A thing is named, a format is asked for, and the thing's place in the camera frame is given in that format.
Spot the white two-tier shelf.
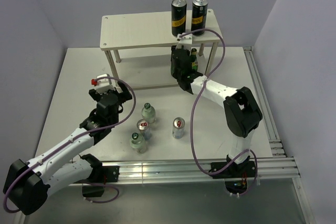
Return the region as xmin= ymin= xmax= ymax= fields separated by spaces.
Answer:
xmin=99 ymin=8 xmax=223 ymax=93

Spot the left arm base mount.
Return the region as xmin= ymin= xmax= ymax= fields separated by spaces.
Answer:
xmin=77 ymin=154 xmax=120 ymax=204

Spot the clear bottle green cap front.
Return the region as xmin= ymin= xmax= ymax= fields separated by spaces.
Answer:
xmin=130 ymin=132 xmax=146 ymax=154

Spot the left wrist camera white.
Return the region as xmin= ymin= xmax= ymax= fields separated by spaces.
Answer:
xmin=91 ymin=73 xmax=115 ymax=94

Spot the black can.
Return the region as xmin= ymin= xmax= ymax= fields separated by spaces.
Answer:
xmin=171 ymin=0 xmax=187 ymax=37
xmin=191 ymin=0 xmax=208 ymax=36

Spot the clear bottle green cap back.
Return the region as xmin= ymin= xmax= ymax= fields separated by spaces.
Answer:
xmin=141 ymin=103 xmax=156 ymax=124

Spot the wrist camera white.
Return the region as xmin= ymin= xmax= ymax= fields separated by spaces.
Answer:
xmin=91 ymin=73 xmax=115 ymax=94
xmin=175 ymin=33 xmax=193 ymax=51

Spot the green glass bottle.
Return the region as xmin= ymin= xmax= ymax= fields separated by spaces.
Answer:
xmin=171 ymin=60 xmax=180 ymax=79
xmin=190 ymin=48 xmax=198 ymax=72

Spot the silver can red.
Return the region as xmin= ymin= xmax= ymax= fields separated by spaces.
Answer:
xmin=172 ymin=117 xmax=185 ymax=139
xmin=136 ymin=119 xmax=151 ymax=140

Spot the green glass bottle front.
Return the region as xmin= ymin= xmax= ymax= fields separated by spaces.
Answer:
xmin=171 ymin=60 xmax=180 ymax=79

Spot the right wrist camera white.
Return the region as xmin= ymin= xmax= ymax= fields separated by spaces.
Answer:
xmin=175 ymin=33 xmax=193 ymax=51

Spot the aluminium front rail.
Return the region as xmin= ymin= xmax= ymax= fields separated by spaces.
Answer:
xmin=56 ymin=140 xmax=300 ymax=184

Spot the green glass bottle back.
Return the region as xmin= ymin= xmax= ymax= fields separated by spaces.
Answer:
xmin=190 ymin=48 xmax=198 ymax=72

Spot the silver can red top right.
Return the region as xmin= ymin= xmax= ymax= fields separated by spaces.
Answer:
xmin=172 ymin=117 xmax=185 ymax=139

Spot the black can right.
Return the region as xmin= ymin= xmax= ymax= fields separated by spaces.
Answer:
xmin=191 ymin=0 xmax=208 ymax=36

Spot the silver can red top left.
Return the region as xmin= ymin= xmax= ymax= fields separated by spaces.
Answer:
xmin=136 ymin=119 xmax=151 ymax=140

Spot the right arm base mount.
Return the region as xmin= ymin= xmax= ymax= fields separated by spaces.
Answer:
xmin=208 ymin=156 xmax=258 ymax=198

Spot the aluminium side rail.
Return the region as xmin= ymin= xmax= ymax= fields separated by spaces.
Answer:
xmin=243 ymin=47 xmax=316 ymax=223

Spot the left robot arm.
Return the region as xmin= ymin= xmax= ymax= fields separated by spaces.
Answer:
xmin=3 ymin=78 xmax=137 ymax=215

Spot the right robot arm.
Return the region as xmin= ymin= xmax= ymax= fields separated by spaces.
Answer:
xmin=171 ymin=46 xmax=263 ymax=178

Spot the black can left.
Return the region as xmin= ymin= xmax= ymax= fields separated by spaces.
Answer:
xmin=171 ymin=0 xmax=187 ymax=37

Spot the clear bottle green cap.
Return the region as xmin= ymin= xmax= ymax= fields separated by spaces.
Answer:
xmin=130 ymin=132 xmax=146 ymax=154
xmin=141 ymin=103 xmax=156 ymax=124

